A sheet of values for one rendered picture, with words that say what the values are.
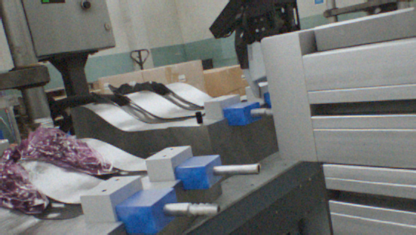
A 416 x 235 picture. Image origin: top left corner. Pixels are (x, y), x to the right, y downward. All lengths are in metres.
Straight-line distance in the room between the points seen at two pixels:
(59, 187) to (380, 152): 0.39
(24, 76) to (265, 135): 0.75
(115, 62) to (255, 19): 8.07
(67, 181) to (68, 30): 0.99
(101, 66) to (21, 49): 7.29
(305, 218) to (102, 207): 0.46
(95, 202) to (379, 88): 0.27
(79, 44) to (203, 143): 0.95
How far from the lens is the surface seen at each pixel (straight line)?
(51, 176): 0.56
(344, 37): 0.28
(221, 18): 0.76
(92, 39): 1.53
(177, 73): 4.62
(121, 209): 0.41
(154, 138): 0.70
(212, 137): 0.61
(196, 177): 0.48
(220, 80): 5.29
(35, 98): 1.28
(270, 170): 0.64
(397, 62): 0.25
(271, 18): 0.69
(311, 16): 7.90
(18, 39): 1.28
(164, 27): 9.67
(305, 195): 0.78
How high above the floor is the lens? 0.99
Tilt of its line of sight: 10 degrees down
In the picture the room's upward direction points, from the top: 11 degrees counter-clockwise
